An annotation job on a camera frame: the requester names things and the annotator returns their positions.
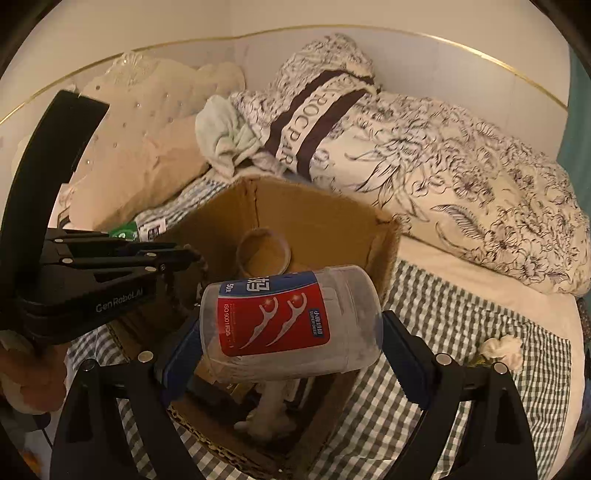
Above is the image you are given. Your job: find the floral patterned pillow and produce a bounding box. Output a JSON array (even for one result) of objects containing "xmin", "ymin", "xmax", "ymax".
[{"xmin": 309, "ymin": 90, "xmax": 591, "ymax": 296}]

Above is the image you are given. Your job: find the cream bedsheet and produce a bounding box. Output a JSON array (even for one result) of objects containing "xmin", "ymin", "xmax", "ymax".
[{"xmin": 394, "ymin": 235, "xmax": 589, "ymax": 467}]

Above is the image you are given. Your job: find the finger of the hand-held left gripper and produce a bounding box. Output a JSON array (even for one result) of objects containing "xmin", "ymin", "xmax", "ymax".
[
  {"xmin": 60, "ymin": 244, "xmax": 208, "ymax": 319},
  {"xmin": 46, "ymin": 227, "xmax": 139, "ymax": 252}
]

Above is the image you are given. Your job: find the floral pillow with dark stripe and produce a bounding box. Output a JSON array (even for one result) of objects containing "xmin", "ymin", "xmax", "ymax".
[{"xmin": 230, "ymin": 34, "xmax": 384, "ymax": 185}]

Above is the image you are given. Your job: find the teal curtain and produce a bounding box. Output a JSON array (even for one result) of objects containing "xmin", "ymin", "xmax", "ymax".
[{"xmin": 556, "ymin": 44, "xmax": 591, "ymax": 176}]

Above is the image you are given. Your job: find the person's left hand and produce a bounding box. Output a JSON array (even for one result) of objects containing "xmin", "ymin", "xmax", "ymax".
[{"xmin": 0, "ymin": 332, "xmax": 70, "ymax": 414}]

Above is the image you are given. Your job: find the white figurine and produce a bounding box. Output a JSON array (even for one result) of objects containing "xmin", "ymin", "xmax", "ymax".
[{"xmin": 235, "ymin": 381, "xmax": 298, "ymax": 435}]

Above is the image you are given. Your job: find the green snack packet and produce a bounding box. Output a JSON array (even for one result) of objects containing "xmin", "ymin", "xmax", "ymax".
[{"xmin": 108, "ymin": 220, "xmax": 140, "ymax": 241}]

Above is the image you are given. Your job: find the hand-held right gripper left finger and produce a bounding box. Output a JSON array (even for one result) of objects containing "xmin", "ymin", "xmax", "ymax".
[{"xmin": 50, "ymin": 318, "xmax": 206, "ymax": 480}]

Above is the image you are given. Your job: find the brown cardboard box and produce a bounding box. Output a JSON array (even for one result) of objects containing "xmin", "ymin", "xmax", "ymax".
[{"xmin": 106, "ymin": 176, "xmax": 403, "ymax": 480}]

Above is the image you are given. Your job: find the white headboard with gold trim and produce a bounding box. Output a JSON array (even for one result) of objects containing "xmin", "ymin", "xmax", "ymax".
[{"xmin": 0, "ymin": 25, "xmax": 571, "ymax": 139}]

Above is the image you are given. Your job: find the green checkered cloth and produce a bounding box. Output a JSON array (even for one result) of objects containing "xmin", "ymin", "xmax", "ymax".
[{"xmin": 60, "ymin": 178, "xmax": 575, "ymax": 480}]

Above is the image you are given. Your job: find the clear floss pick jar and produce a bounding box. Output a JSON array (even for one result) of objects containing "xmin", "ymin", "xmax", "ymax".
[{"xmin": 198, "ymin": 264, "xmax": 384, "ymax": 383}]

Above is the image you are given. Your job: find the cream beaded pillow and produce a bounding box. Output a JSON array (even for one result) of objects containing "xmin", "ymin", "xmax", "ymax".
[{"xmin": 14, "ymin": 50, "xmax": 247, "ymax": 227}]

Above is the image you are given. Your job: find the light green cloth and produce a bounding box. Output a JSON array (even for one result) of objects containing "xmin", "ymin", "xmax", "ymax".
[{"xmin": 195, "ymin": 96, "xmax": 266, "ymax": 182}]

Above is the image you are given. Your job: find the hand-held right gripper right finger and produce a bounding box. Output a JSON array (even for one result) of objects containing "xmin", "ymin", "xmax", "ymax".
[{"xmin": 381, "ymin": 310, "xmax": 539, "ymax": 480}]

